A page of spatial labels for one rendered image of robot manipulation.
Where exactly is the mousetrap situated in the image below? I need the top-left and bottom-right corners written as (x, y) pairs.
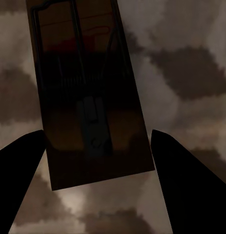
top-left (25, 0), bottom-right (155, 191)

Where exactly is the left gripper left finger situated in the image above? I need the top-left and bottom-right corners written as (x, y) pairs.
top-left (0, 130), bottom-right (46, 234)

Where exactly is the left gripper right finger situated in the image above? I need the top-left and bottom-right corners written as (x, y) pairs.
top-left (151, 130), bottom-right (226, 234)

